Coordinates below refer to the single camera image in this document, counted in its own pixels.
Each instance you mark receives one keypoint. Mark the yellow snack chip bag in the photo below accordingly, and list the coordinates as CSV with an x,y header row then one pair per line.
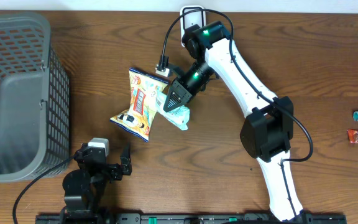
x,y
138,118

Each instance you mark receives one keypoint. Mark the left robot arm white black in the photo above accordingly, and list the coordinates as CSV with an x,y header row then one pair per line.
x,y
85,186

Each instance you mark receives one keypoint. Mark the light blue snack packet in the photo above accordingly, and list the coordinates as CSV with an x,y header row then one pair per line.
x,y
179,116

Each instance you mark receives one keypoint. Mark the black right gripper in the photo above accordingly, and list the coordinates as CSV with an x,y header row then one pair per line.
x,y
183,89

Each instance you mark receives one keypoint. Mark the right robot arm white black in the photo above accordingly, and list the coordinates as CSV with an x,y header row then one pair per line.
x,y
269,120

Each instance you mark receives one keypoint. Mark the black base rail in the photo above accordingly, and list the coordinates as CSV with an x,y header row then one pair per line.
x,y
304,218

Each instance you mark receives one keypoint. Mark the grey plastic basket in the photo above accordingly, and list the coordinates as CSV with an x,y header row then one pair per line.
x,y
34,100

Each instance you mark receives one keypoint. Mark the white barcode scanner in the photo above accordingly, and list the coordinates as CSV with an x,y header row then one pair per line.
x,y
194,18

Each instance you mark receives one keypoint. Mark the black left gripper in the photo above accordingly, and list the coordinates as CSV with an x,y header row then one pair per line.
x,y
115,171

